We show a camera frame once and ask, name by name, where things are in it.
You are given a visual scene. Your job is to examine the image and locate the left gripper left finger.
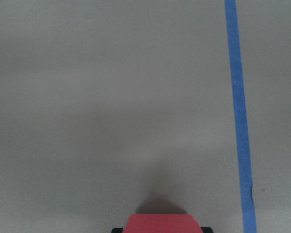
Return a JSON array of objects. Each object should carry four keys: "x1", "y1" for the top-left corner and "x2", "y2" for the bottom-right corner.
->
[{"x1": 111, "y1": 228, "x2": 124, "y2": 233}]

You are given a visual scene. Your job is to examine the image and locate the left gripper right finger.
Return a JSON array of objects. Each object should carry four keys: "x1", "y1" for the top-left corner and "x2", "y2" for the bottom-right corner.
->
[{"x1": 201, "y1": 227, "x2": 213, "y2": 233}]

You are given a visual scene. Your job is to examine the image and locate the red block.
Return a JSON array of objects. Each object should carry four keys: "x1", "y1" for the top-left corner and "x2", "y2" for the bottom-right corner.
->
[{"x1": 123, "y1": 214, "x2": 203, "y2": 233}]

